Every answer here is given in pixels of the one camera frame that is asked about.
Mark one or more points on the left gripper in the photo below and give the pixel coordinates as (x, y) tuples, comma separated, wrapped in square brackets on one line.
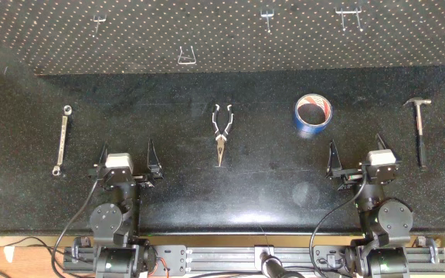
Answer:
[(143, 181)]

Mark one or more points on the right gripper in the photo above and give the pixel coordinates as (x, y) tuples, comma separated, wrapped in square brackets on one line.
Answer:
[(348, 177)]

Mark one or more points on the roll of blue tape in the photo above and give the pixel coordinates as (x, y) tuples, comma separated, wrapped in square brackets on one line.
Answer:
[(303, 126)]

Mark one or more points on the wrench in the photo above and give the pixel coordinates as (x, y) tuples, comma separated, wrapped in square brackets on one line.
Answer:
[(62, 139)]

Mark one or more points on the black and white pliers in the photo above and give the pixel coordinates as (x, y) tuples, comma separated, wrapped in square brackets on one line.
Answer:
[(221, 148)]

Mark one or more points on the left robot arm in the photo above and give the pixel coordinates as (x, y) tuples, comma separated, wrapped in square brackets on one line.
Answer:
[(106, 222)]

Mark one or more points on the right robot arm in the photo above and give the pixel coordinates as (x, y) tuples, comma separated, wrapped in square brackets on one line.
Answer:
[(394, 222)]

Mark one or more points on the black pegboard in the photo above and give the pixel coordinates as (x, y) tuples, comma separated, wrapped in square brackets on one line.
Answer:
[(245, 42)]

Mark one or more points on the hammer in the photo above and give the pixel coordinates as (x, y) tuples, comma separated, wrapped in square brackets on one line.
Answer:
[(419, 123)]

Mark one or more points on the metal loop hook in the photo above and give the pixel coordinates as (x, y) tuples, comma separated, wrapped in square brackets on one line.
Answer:
[(187, 62)]

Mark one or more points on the double metal hook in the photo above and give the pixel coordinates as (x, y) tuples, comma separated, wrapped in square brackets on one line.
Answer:
[(349, 11)]

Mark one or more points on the white tape piece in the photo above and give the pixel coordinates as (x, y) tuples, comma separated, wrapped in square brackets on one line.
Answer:
[(9, 253)]

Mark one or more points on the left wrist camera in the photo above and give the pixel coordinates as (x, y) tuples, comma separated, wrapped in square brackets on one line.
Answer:
[(119, 160)]

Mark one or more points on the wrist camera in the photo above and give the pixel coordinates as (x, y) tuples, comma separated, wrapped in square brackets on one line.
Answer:
[(119, 160), (381, 157)]

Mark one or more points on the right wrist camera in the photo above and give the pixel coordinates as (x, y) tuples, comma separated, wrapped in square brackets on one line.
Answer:
[(381, 157)]

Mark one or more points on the mounting rail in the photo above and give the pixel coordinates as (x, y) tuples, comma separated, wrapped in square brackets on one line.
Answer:
[(215, 258)]

